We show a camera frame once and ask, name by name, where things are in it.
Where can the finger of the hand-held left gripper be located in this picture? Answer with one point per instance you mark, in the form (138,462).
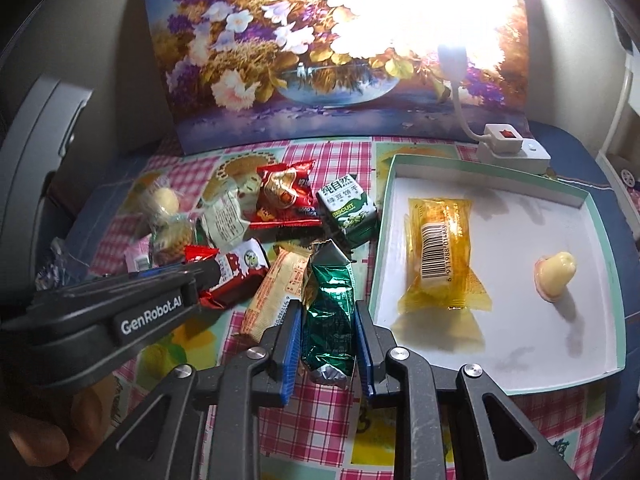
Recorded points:
(210,272)

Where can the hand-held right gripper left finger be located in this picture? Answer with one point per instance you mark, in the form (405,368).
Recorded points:
(292,355)

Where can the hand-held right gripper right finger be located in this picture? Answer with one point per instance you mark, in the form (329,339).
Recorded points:
(362,350)

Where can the red brown white snack packet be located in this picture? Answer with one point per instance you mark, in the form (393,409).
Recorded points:
(240,265)

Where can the clear round pastry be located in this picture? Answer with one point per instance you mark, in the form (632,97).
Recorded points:
(172,240)

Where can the green foil snack packet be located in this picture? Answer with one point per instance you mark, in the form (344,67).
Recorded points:
(327,310)

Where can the clear round yellow cookie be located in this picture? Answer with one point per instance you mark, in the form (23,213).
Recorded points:
(164,202)

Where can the green white biscuit packet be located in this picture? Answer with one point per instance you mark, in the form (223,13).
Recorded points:
(347,210)

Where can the white tray with green rim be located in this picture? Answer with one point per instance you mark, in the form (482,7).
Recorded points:
(525,210)

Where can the person's left hand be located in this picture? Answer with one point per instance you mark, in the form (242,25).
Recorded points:
(30,440)

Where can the orange cracker packet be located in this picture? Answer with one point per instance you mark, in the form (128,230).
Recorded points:
(277,285)

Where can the crumpled clear wrapper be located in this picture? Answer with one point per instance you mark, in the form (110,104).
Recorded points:
(55,265)

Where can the yellow transparent snack packet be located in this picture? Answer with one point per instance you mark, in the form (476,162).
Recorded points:
(440,240)

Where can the pink checked printed tablecloth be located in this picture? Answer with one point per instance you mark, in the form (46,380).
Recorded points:
(325,160)

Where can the yellow jelly cup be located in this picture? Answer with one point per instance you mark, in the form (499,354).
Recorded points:
(555,275)

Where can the flower painting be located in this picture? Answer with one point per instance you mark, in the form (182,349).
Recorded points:
(250,60)

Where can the white power socket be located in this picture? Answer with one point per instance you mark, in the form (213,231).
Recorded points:
(505,145)

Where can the white curved tube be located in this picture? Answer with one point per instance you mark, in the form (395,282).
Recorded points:
(617,105)

